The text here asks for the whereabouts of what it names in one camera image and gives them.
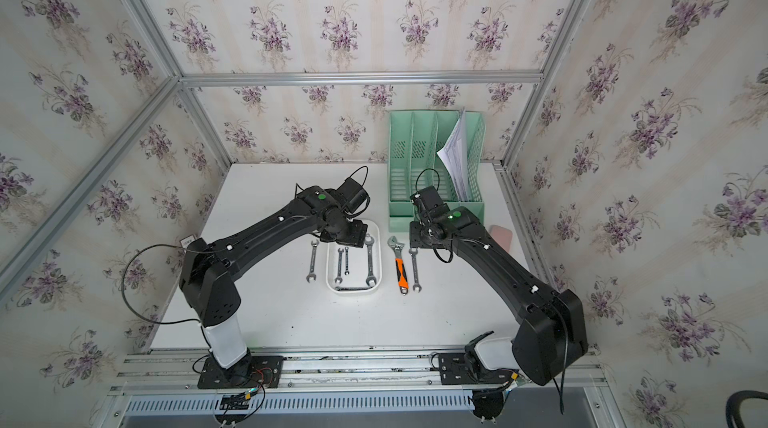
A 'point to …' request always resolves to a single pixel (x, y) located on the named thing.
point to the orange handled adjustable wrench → (403, 279)
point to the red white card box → (186, 241)
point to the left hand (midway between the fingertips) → (357, 241)
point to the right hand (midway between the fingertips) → (422, 236)
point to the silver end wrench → (413, 251)
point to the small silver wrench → (311, 274)
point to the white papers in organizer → (454, 152)
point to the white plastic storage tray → (351, 269)
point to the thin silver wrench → (339, 266)
